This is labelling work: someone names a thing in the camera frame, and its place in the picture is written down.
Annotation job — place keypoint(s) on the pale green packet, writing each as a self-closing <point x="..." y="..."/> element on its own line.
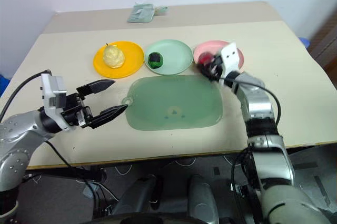
<point x="139" y="13"/>

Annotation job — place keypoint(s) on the green rectangular tray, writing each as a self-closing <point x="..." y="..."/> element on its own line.
<point x="171" y="95"/>

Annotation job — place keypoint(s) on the small pale green wrapper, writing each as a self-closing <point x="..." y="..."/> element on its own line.
<point x="161" y="9"/>

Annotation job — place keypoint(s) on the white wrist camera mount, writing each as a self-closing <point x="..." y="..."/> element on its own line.
<point x="231" y="55"/>
<point x="52" y="87"/>

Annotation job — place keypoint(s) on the yellow toy pear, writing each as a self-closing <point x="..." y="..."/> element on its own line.
<point x="113" y="57"/>

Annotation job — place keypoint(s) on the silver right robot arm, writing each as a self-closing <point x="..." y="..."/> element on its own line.
<point x="259" y="103"/>

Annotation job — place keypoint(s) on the yellow round plate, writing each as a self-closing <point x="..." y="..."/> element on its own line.
<point x="131" y="61"/>

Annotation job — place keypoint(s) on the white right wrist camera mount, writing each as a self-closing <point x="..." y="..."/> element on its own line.
<point x="231" y="55"/>

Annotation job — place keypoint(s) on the blue bag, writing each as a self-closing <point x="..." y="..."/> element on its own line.
<point x="3" y="84"/>

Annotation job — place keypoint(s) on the dark green toy vegetable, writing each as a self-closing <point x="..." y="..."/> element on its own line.
<point x="155" y="60"/>

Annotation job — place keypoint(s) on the blue round object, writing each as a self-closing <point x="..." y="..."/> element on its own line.
<point x="305" y="42"/>

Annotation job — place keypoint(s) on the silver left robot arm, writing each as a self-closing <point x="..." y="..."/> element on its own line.
<point x="15" y="140"/>

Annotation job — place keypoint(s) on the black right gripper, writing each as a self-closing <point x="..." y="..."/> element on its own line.
<point x="217" y="69"/>

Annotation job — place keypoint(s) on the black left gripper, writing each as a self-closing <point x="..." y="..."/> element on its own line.
<point x="76" y="111"/>

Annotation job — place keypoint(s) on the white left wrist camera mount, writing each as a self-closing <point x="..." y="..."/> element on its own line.
<point x="52" y="87"/>

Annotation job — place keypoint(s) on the dark curved robot torso rim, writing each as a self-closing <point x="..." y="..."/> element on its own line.
<point x="139" y="218"/>

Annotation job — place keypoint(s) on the green round plate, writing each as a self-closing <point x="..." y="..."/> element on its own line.
<point x="176" y="55"/>

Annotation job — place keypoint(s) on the pink round plate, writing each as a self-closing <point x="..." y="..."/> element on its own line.
<point x="210" y="46"/>

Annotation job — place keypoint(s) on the brown wooden furniture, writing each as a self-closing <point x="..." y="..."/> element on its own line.
<point x="325" y="42"/>

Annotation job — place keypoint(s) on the red toy fruit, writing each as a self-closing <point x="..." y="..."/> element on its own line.
<point x="204" y="57"/>

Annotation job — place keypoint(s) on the grey rounded robot leg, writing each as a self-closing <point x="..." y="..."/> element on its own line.
<point x="202" y="197"/>
<point x="139" y="195"/>

